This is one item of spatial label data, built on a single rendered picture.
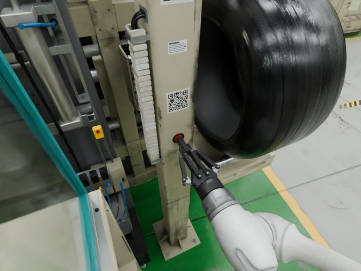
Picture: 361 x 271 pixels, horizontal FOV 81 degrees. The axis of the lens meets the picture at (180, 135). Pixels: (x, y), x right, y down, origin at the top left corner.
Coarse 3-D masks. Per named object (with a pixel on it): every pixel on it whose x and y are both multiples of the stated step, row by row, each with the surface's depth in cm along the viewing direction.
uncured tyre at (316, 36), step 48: (240, 0) 52; (288, 0) 51; (240, 48) 53; (288, 48) 48; (336, 48) 53; (240, 96) 105; (288, 96) 51; (336, 96) 58; (240, 144) 66; (288, 144) 69
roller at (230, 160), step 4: (220, 156) 86; (224, 156) 86; (228, 156) 86; (212, 160) 85; (216, 160) 84; (220, 160) 84; (224, 160) 85; (228, 160) 85; (232, 160) 86; (236, 160) 87; (220, 164) 84; (224, 164) 85; (228, 164) 86
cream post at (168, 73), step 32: (160, 0) 43; (160, 32) 47; (192, 32) 50; (160, 64) 52; (192, 64) 56; (160, 96) 59; (192, 96) 64; (160, 128) 67; (192, 128) 74; (160, 160) 84; (160, 192) 114
